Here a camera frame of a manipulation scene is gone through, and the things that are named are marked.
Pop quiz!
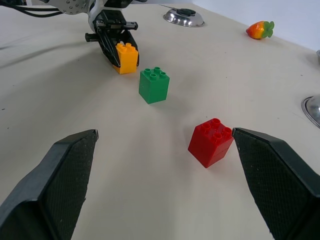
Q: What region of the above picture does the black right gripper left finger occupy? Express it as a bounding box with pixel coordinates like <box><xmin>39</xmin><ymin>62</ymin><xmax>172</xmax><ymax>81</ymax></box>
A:
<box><xmin>0</xmin><ymin>128</ymin><xmax>99</xmax><ymax>240</ymax></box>

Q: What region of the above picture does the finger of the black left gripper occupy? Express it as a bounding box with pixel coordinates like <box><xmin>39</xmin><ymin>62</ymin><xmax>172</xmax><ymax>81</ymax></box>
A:
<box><xmin>119</xmin><ymin>30</ymin><xmax>140</xmax><ymax>67</ymax></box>
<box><xmin>96</xmin><ymin>29</ymin><xmax>123</xmax><ymax>69</ymax></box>

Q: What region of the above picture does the toy strawberry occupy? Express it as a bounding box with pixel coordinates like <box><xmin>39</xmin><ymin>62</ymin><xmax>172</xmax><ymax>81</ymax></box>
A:
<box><xmin>245</xmin><ymin>20</ymin><xmax>275</xmax><ymax>40</ymax></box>

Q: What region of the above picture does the small black round object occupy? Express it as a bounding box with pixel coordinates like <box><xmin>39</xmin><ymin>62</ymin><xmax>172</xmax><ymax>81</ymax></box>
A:
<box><xmin>174</xmin><ymin>8</ymin><xmax>196</xmax><ymax>16</ymax></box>

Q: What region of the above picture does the steel bowl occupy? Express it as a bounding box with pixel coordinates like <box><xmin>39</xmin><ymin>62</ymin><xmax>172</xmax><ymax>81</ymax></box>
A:
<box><xmin>300</xmin><ymin>94</ymin><xmax>320</xmax><ymax>129</ymax></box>
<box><xmin>162</xmin><ymin>8</ymin><xmax>205</xmax><ymax>28</ymax></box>

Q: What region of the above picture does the yellow toy brick cube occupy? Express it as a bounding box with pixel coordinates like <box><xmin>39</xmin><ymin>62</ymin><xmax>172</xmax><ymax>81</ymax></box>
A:
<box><xmin>112</xmin><ymin>42</ymin><xmax>139</xmax><ymax>75</ymax></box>

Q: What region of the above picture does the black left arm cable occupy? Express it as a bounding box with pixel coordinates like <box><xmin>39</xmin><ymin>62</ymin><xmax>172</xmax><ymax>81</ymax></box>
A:
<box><xmin>0</xmin><ymin>3</ymin><xmax>66</xmax><ymax>18</ymax></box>

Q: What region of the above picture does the red toy brick cube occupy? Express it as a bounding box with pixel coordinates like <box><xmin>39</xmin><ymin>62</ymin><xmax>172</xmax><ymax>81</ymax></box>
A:
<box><xmin>187</xmin><ymin>117</ymin><xmax>235</xmax><ymax>169</ymax></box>

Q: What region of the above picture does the green toy brick cube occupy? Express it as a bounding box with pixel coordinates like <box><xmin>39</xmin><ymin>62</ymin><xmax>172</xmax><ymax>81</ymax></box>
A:
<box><xmin>138</xmin><ymin>66</ymin><xmax>171</xmax><ymax>105</ymax></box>

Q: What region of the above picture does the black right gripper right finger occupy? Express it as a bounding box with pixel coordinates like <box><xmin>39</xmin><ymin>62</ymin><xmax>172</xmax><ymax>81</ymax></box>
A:
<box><xmin>231</xmin><ymin>127</ymin><xmax>320</xmax><ymax>240</ymax></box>

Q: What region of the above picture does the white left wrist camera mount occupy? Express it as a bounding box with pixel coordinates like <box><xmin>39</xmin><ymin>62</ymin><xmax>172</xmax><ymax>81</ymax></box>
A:
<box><xmin>87</xmin><ymin>0</ymin><xmax>108</xmax><ymax>34</ymax></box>

